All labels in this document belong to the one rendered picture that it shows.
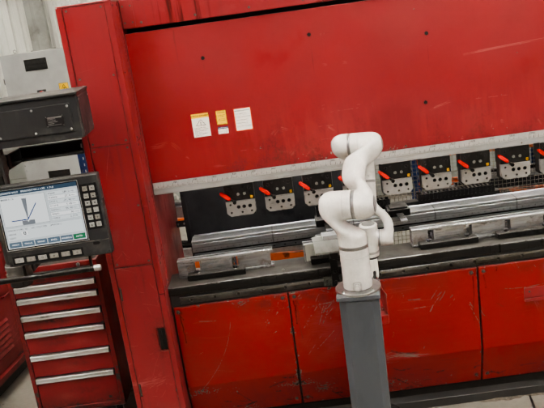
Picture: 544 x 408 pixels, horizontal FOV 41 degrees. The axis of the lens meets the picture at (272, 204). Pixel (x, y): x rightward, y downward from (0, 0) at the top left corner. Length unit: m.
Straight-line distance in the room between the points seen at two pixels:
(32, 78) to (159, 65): 4.73
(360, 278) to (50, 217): 1.34
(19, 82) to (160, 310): 5.02
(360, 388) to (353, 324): 0.30
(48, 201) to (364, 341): 1.45
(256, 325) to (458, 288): 1.05
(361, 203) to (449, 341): 1.31
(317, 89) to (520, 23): 1.02
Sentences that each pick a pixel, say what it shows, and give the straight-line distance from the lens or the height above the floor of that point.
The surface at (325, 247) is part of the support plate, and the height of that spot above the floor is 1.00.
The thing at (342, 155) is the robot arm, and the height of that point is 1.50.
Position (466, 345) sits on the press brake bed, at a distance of 4.02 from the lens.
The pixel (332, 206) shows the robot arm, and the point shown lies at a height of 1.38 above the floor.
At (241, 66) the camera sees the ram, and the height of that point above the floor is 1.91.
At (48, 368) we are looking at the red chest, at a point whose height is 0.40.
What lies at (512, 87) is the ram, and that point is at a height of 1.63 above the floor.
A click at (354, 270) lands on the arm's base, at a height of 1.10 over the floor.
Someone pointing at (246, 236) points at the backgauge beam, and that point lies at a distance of 4.06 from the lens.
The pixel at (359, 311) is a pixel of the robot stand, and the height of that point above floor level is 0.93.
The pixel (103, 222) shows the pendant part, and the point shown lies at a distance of 3.22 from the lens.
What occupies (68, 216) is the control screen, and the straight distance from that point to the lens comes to 3.25.
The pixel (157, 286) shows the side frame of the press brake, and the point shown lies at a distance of 3.67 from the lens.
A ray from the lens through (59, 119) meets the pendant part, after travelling 3.19.
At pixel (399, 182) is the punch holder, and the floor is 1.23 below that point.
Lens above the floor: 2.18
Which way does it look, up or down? 15 degrees down
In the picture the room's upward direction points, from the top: 8 degrees counter-clockwise
